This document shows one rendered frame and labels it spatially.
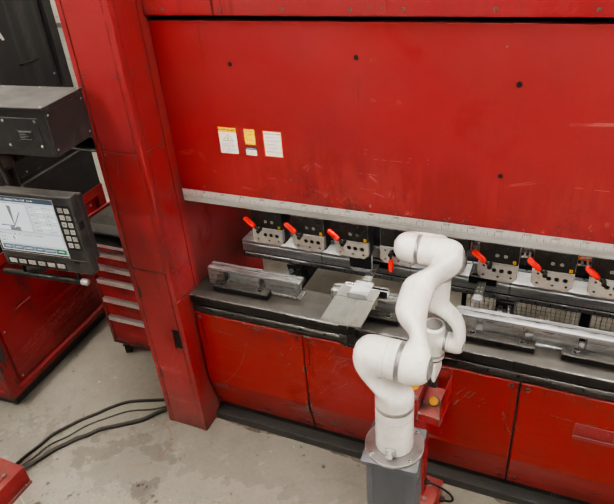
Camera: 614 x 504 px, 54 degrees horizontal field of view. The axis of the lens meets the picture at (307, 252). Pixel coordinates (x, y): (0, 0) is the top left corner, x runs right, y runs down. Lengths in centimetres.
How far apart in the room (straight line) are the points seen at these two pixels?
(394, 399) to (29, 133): 162
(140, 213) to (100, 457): 146
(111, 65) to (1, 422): 235
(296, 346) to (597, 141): 157
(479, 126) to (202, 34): 111
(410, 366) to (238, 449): 185
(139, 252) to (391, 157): 127
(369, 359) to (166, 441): 200
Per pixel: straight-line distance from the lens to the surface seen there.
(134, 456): 355
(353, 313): 257
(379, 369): 176
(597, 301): 284
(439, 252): 191
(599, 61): 213
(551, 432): 282
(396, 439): 195
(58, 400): 405
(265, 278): 289
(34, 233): 272
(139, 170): 266
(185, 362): 322
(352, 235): 254
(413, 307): 182
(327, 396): 305
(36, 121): 245
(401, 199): 240
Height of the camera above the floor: 257
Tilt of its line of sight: 32 degrees down
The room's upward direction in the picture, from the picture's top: 5 degrees counter-clockwise
